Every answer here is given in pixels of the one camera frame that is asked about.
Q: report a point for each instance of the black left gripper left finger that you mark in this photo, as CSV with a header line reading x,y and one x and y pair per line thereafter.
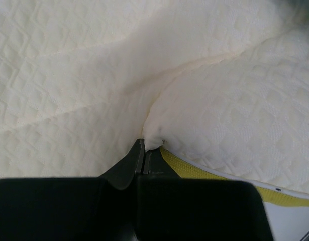
x,y
77,208

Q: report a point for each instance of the cream quilted pillow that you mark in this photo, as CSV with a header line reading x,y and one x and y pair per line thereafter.
x,y
221,88

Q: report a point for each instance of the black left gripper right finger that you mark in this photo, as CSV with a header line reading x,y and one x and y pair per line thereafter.
x,y
170,207

